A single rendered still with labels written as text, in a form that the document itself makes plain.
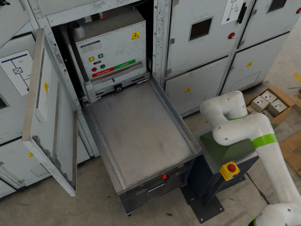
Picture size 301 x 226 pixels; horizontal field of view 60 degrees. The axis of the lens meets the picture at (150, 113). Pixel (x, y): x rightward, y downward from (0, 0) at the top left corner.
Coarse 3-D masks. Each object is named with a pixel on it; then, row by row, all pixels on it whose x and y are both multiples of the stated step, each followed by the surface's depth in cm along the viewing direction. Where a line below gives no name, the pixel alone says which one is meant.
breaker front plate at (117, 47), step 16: (112, 32) 156; (128, 32) 162; (144, 32) 168; (80, 48) 154; (112, 48) 166; (128, 48) 172; (144, 48) 179; (96, 64) 170; (112, 64) 177; (144, 64) 192; (96, 80) 182
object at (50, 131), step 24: (48, 48) 140; (48, 72) 128; (48, 96) 124; (72, 96) 177; (48, 120) 129; (72, 120) 182; (24, 144) 98; (48, 144) 125; (72, 144) 174; (48, 168) 118; (72, 168) 167; (72, 192) 151
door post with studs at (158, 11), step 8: (160, 0) 149; (160, 8) 153; (160, 16) 158; (160, 24) 163; (160, 32) 168; (160, 40) 174; (160, 48) 181; (160, 56) 187; (160, 64) 194; (152, 72) 198; (160, 72) 202
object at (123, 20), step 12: (108, 12) 165; (120, 12) 165; (132, 12) 165; (60, 24) 159; (84, 24) 159; (96, 24) 159; (108, 24) 159; (120, 24) 159; (132, 24) 159; (84, 36) 153; (96, 36) 153; (72, 60) 166
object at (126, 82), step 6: (132, 78) 197; (138, 78) 200; (144, 78) 204; (114, 84) 193; (126, 84) 199; (102, 90) 191; (108, 90) 194; (114, 90) 198; (84, 96) 187; (96, 96) 194
